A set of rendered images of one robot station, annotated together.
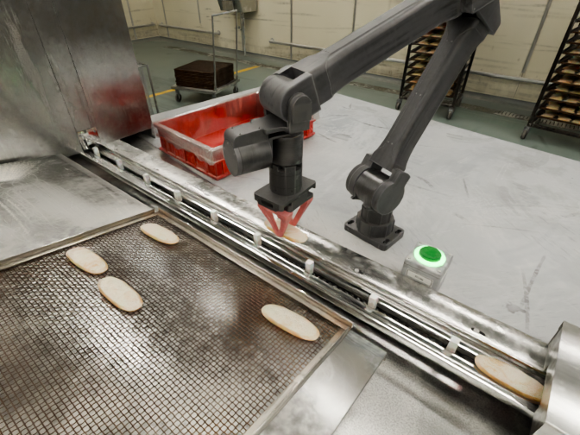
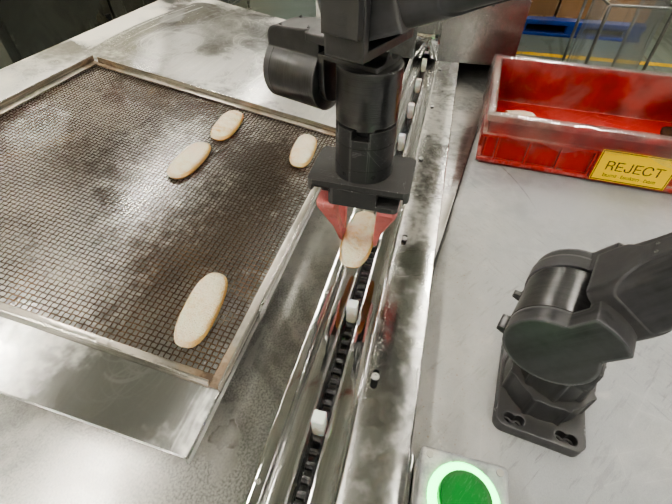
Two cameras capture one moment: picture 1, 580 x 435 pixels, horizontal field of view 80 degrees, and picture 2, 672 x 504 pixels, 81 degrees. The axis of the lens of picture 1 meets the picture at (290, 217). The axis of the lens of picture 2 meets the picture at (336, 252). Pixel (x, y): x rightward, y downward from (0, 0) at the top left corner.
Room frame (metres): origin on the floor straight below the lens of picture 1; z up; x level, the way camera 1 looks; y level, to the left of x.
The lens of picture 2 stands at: (0.36, -0.30, 1.25)
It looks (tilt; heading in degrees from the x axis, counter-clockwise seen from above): 45 degrees down; 67
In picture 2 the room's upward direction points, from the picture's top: straight up
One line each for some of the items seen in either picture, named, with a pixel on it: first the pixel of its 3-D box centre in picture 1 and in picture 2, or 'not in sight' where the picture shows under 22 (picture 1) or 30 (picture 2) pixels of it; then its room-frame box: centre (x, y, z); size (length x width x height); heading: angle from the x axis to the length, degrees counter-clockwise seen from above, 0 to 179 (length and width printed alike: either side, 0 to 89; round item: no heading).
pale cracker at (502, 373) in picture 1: (511, 376); not in sight; (0.27, -0.32, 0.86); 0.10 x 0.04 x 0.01; 52
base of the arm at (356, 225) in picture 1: (375, 218); (550, 374); (0.65, -0.20, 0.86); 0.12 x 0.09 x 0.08; 44
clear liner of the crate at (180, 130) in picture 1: (239, 128); (606, 118); (1.16, 0.18, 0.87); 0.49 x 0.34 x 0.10; 138
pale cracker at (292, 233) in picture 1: (285, 229); (359, 235); (0.52, 0.01, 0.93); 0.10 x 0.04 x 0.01; 52
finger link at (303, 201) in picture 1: (287, 210); (366, 209); (0.53, 0.00, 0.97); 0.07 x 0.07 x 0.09; 52
